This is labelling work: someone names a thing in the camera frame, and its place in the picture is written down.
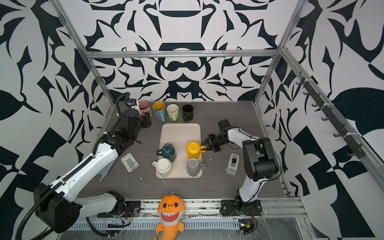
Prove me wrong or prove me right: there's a pink ghost pattern mug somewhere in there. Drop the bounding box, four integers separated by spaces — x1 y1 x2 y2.
139 101 153 118

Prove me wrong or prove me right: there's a yellow mug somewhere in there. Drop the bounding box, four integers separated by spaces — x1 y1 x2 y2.
187 142 206 159

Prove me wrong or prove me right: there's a blue butterfly mug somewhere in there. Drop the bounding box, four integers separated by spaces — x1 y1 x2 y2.
153 102 167 123

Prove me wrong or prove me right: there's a light green mug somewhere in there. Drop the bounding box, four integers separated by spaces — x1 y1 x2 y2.
167 104 179 122

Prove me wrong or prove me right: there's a dark green mug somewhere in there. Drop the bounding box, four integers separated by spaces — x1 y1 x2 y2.
157 144 177 163

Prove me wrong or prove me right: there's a black mug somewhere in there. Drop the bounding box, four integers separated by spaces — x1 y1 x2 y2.
182 104 194 123

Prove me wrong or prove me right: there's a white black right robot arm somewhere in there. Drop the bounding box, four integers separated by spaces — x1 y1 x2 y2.
202 127 282 212

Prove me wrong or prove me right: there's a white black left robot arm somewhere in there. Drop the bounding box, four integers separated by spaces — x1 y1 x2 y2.
15 93 152 240

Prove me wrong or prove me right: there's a grey mug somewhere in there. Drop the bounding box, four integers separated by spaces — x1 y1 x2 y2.
187 158 206 177

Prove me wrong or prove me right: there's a white cream mug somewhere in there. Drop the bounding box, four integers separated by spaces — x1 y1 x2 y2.
152 158 172 179

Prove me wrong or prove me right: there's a right grey docking plate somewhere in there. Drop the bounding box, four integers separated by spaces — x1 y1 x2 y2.
226 153 240 176

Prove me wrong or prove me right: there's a grey docking plate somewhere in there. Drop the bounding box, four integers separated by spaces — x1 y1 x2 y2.
121 153 139 173
226 153 240 176

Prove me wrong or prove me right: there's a beige plastic tray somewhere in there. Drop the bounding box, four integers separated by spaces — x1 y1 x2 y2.
159 123 201 179

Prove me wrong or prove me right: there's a left grey docking plate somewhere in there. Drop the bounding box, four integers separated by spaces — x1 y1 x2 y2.
121 153 139 173

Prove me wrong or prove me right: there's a blue grey oblong case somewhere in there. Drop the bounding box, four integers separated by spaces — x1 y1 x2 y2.
99 166 111 182

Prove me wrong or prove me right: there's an orange shark plush toy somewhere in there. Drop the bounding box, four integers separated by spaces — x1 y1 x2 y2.
156 192 186 240

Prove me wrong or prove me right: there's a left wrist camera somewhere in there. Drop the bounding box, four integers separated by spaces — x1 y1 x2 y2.
125 99 140 111

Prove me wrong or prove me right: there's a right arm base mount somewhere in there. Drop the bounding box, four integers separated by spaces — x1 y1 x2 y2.
220 198 263 216

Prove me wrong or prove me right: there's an aluminium frame rail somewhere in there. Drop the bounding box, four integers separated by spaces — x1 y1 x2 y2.
85 50 278 59

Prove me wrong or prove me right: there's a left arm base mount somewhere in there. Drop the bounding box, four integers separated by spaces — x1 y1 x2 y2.
97 201 142 218

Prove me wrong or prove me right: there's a white slotted cable duct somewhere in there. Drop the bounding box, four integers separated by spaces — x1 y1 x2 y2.
69 219 240 231

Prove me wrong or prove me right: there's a wall hook rail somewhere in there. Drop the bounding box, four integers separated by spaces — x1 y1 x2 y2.
296 71 367 159

